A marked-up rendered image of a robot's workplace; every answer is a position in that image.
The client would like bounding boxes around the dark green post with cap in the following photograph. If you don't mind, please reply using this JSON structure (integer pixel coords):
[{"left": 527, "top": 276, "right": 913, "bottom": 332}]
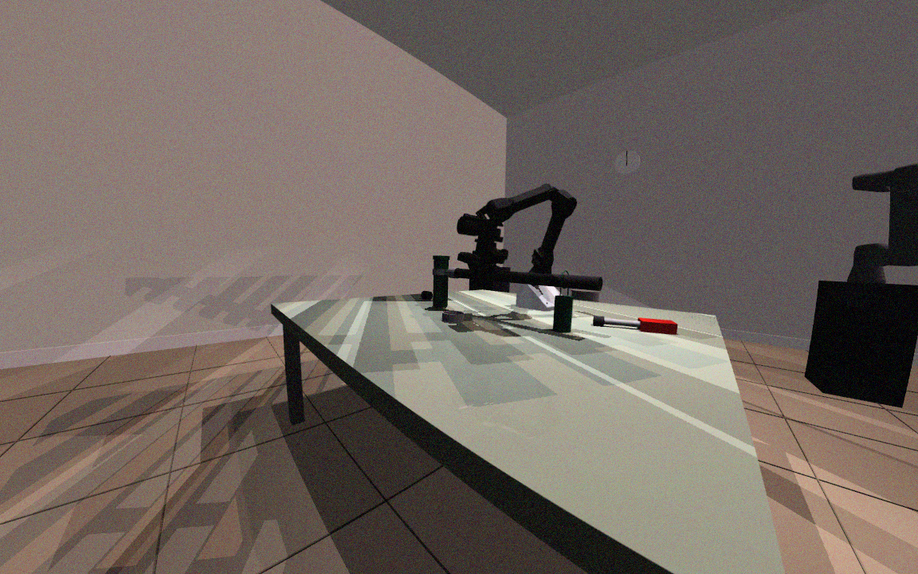
[{"left": 433, "top": 255, "right": 449, "bottom": 308}]

